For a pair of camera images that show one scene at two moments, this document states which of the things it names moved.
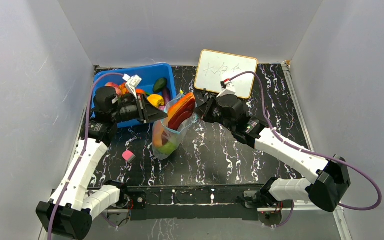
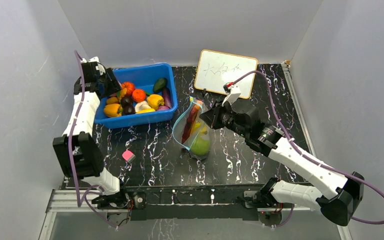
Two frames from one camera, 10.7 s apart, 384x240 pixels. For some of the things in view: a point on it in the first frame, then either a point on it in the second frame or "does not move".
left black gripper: x=146 y=111 -> x=114 y=87
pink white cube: x=128 y=156 does not move
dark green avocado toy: x=159 y=85 does not move
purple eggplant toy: x=166 y=96 does not move
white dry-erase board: x=214 y=66 does not move
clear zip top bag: x=181 y=110 -> x=192 y=131
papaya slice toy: x=181 y=111 -> x=191 y=122
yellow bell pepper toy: x=157 y=130 -> x=203 y=128
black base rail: x=189 y=203 does not move
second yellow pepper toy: x=156 y=100 does not move
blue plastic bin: x=149 y=74 does not move
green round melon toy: x=167 y=148 -> x=200 y=145
